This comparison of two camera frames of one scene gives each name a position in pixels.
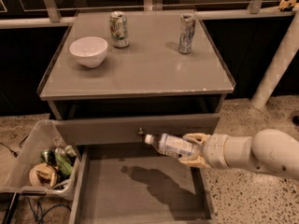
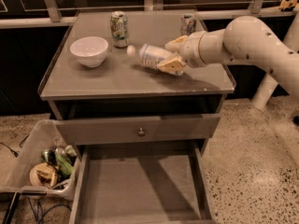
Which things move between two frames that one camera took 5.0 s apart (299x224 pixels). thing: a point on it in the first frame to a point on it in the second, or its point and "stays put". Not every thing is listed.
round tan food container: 43,175 stays put
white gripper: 219,149 to 191,50
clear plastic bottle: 173,146 to 149,55
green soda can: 119,28 stays put
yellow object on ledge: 284,4 stays put
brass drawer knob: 140,132 stays put
